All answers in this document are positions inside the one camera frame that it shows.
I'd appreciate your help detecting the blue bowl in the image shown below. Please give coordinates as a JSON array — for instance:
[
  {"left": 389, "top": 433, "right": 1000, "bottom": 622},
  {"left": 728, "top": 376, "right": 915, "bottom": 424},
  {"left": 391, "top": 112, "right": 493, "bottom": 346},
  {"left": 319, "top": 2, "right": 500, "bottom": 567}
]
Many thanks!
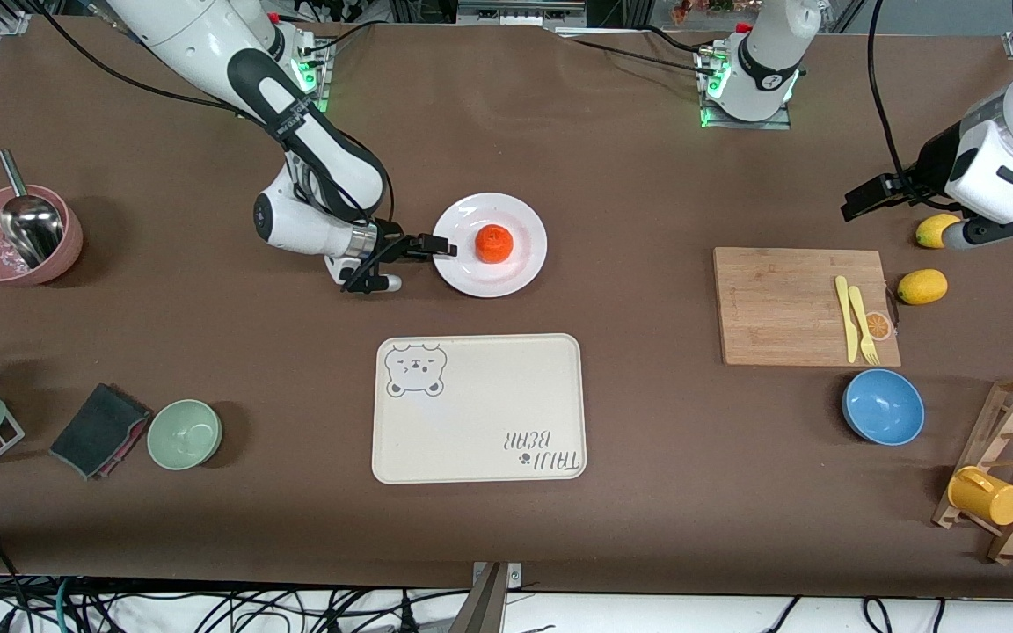
[{"left": 842, "top": 368, "right": 926, "bottom": 447}]

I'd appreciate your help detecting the white round plate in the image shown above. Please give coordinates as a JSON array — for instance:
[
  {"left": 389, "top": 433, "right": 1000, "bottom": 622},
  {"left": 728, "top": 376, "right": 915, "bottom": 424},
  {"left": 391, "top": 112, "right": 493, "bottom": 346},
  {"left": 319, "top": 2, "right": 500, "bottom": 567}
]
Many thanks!
[{"left": 431, "top": 192, "right": 549, "bottom": 299}]

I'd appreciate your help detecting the green cable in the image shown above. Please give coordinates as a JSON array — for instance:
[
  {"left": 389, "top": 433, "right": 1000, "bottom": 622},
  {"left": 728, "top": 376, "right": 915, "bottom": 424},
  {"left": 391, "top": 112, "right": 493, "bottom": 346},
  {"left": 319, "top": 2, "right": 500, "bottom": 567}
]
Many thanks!
[{"left": 53, "top": 576, "right": 78, "bottom": 633}]

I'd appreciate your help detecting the yellow lemon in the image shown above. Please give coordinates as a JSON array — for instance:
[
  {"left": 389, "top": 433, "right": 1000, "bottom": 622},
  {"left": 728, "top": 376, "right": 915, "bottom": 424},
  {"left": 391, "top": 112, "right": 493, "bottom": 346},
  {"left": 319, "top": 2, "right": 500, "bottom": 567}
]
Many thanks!
[
  {"left": 915, "top": 213, "right": 961, "bottom": 250},
  {"left": 898, "top": 269, "right": 949, "bottom": 306}
]

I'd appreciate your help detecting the pink folded cloth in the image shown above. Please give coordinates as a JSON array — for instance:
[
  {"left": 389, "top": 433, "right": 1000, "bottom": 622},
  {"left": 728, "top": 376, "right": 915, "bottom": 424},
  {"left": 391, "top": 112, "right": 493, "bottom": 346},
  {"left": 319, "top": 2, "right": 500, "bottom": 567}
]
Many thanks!
[{"left": 102, "top": 411, "right": 154, "bottom": 480}]

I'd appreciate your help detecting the wooden cutting board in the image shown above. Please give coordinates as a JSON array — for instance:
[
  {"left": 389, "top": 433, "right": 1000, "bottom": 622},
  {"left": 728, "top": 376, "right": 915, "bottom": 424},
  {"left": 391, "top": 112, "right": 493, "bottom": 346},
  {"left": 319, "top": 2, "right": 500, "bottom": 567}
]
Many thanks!
[{"left": 713, "top": 247, "right": 902, "bottom": 367}]

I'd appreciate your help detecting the dark grey folded cloth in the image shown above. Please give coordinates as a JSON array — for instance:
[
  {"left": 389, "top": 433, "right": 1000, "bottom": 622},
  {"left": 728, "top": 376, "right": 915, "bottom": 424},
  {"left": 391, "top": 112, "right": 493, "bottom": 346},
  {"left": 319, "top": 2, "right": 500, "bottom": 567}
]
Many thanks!
[{"left": 49, "top": 382, "right": 153, "bottom": 481}]

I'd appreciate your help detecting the yellow plastic fork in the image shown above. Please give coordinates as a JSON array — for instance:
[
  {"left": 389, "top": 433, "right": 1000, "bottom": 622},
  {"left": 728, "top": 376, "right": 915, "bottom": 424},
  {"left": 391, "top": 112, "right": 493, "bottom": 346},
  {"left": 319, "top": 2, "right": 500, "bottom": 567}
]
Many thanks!
[{"left": 849, "top": 285, "right": 880, "bottom": 366}]

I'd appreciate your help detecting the cream tray with bear print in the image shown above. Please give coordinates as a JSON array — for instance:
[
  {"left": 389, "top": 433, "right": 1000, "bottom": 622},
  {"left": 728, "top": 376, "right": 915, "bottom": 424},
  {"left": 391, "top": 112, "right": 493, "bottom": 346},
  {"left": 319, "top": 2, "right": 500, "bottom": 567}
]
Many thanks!
[{"left": 371, "top": 333, "right": 587, "bottom": 485}]

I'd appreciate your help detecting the yellow mug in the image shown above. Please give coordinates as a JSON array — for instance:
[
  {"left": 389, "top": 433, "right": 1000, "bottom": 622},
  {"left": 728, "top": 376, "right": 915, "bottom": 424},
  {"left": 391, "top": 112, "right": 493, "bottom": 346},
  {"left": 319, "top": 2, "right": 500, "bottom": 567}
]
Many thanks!
[{"left": 947, "top": 466, "right": 1013, "bottom": 527}]

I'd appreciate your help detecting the metal mount bracket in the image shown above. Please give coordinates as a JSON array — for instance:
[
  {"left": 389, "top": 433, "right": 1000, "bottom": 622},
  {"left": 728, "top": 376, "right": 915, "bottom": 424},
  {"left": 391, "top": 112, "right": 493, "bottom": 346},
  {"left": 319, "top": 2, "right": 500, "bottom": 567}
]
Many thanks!
[{"left": 449, "top": 561, "right": 525, "bottom": 633}]

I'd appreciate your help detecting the black cable on table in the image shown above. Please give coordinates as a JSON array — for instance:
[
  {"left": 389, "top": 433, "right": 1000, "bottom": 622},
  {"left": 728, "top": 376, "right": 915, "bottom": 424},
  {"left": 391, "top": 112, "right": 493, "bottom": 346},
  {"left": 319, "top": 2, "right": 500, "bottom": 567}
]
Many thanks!
[
  {"left": 300, "top": 22, "right": 375, "bottom": 58},
  {"left": 550, "top": 25, "right": 711, "bottom": 76}
]

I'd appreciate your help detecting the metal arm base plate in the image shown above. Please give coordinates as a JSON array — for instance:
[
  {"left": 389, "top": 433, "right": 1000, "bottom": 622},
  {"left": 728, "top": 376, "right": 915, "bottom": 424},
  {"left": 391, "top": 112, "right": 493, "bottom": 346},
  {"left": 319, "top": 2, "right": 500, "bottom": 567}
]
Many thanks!
[
  {"left": 295, "top": 35, "right": 332, "bottom": 115},
  {"left": 696, "top": 44, "right": 794, "bottom": 132}
]

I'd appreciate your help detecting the yellow plastic knife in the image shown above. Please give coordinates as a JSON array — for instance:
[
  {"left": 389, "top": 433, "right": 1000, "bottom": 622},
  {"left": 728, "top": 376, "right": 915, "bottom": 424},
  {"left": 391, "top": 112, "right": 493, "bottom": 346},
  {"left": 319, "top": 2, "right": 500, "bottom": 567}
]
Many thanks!
[{"left": 834, "top": 275, "right": 860, "bottom": 364}]

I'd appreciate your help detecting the pale green bowl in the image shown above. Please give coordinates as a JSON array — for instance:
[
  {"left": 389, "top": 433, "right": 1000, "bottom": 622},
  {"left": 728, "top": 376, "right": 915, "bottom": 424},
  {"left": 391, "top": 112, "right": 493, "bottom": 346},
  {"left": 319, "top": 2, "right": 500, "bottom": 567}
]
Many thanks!
[{"left": 147, "top": 399, "right": 223, "bottom": 471}]

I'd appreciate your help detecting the steel ladle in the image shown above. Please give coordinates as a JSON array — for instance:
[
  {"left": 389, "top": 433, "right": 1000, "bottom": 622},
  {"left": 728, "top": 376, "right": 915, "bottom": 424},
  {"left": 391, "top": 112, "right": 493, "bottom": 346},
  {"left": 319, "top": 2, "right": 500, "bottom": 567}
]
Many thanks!
[{"left": 0, "top": 149, "right": 65, "bottom": 269}]

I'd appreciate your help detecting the orange fruit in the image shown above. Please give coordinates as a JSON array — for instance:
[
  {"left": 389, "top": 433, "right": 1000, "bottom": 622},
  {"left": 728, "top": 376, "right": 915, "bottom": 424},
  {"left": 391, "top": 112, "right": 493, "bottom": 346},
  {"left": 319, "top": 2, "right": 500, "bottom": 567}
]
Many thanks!
[{"left": 475, "top": 224, "right": 514, "bottom": 265}]

